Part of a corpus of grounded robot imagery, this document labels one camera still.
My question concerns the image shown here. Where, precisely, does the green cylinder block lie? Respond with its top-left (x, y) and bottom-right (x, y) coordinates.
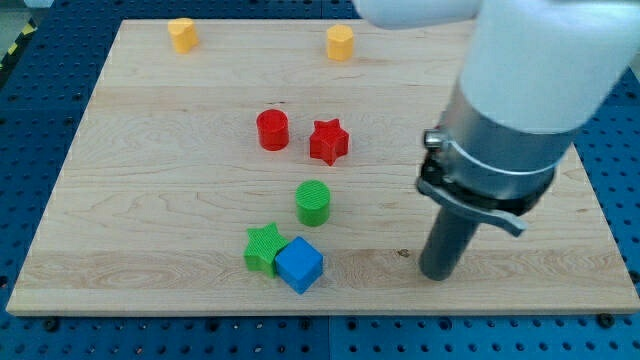
top-left (295, 180), bottom-right (331, 227)

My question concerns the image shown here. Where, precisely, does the red cylinder block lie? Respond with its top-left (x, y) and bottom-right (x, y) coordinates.
top-left (256, 109), bottom-right (289, 151)

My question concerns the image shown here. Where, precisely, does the blue cube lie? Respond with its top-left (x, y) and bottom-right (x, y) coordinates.
top-left (275, 237), bottom-right (324, 294)

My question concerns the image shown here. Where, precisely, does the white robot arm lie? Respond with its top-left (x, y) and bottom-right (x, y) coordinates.
top-left (354, 0), bottom-right (639, 280)

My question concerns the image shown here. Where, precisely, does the red star block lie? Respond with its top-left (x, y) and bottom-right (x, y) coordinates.
top-left (309, 118), bottom-right (350, 166)

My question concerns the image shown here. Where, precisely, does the yellow hexagon block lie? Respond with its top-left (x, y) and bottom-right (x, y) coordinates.
top-left (326, 24), bottom-right (354, 61)

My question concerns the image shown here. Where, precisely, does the silver flange with clamp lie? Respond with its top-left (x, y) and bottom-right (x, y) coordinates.
top-left (416, 84), bottom-right (577, 236)

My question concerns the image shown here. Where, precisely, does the yellow heart block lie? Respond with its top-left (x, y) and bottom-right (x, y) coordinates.
top-left (167, 18), bottom-right (199, 54)

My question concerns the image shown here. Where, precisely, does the wooden board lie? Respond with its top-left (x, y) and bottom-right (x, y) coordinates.
top-left (7, 20), bottom-right (639, 317)

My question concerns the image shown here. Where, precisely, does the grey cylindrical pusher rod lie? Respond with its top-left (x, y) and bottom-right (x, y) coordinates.
top-left (419, 207), bottom-right (479, 281)

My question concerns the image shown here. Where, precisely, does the green star block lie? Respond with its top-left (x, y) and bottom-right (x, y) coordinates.
top-left (243, 222), bottom-right (289, 278)

